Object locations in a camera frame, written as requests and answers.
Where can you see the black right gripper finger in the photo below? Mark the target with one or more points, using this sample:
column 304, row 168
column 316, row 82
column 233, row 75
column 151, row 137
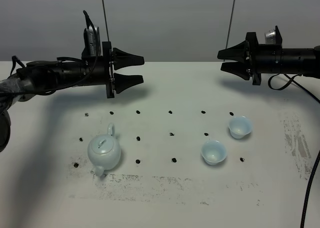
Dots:
column 236, row 68
column 238, row 52

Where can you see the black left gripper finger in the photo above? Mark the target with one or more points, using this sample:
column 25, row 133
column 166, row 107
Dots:
column 123, row 82
column 123, row 59

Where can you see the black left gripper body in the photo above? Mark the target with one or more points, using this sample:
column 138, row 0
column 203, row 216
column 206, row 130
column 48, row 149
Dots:
column 101, row 74

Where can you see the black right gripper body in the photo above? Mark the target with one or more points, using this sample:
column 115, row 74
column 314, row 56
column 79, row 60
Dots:
column 263, row 59

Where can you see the pale blue porcelain teapot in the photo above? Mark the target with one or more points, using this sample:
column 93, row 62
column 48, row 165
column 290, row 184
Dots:
column 104, row 151

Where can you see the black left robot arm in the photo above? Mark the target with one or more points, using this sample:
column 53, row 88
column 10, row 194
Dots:
column 46, row 77

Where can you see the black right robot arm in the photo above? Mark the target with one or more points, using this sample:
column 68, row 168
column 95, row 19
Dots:
column 297, row 61

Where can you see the far pale blue teacup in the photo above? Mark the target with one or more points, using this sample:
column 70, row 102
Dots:
column 239, row 127

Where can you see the pale blue teacup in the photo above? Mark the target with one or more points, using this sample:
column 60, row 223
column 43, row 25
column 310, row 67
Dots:
column 213, row 152
column 239, row 127

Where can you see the near pale blue teacup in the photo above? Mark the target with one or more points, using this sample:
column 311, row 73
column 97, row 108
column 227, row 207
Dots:
column 213, row 152

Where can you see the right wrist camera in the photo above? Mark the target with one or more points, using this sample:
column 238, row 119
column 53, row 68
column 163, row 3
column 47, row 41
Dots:
column 273, row 37

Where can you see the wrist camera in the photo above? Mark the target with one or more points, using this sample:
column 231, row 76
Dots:
column 92, row 46
column 273, row 37

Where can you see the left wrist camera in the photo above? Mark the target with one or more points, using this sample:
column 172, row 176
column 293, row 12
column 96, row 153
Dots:
column 92, row 46

